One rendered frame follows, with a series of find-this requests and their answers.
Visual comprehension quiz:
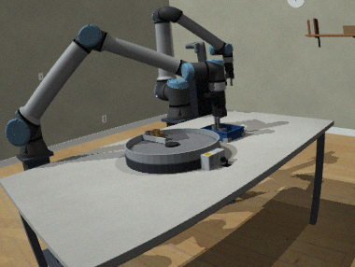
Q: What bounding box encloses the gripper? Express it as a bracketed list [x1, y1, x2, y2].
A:
[211, 91, 229, 125]
[225, 61, 235, 86]

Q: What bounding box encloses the blue crate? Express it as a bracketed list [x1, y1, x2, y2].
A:
[200, 122, 246, 143]

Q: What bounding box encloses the grey turntable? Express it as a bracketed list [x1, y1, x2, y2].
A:
[124, 126, 222, 175]

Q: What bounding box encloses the black box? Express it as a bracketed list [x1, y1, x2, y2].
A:
[188, 90, 215, 118]

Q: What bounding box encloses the white control box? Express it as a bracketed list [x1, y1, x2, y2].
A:
[200, 148, 230, 172]

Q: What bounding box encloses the grey jointed stand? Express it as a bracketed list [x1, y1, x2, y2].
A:
[185, 41, 208, 63]

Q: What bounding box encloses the white table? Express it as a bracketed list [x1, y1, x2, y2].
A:
[0, 110, 334, 267]

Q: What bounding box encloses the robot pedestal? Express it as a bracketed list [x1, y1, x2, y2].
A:
[16, 148, 54, 172]
[161, 114, 195, 127]

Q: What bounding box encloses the wooden wall shelf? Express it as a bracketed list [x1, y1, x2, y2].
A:
[305, 33, 355, 49]

